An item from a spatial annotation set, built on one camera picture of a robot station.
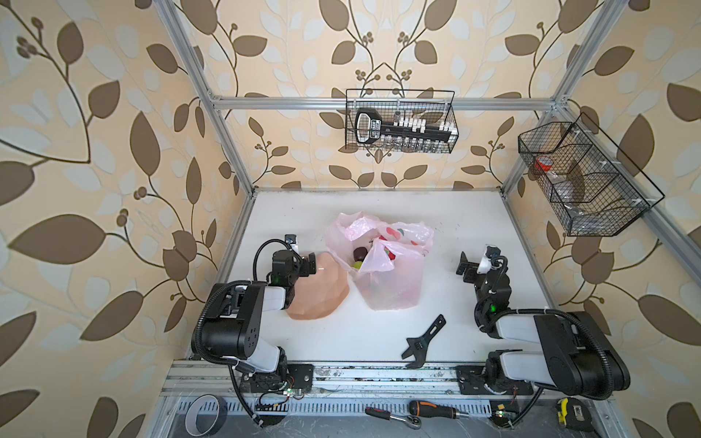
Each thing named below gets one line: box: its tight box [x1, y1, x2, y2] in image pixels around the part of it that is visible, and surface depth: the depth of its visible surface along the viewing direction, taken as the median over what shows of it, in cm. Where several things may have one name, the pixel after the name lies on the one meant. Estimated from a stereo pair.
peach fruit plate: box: [286, 251, 350, 321], surface depth 93 cm
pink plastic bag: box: [325, 211, 434, 311], surface depth 79 cm
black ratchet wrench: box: [365, 406, 423, 430], surface depth 69 cm
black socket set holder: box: [355, 107, 458, 145], surface depth 84 cm
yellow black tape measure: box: [556, 396, 594, 433], surface depth 68 cm
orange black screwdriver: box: [408, 400, 470, 419], surface depth 69 cm
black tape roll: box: [184, 393, 229, 438], surface depth 69 cm
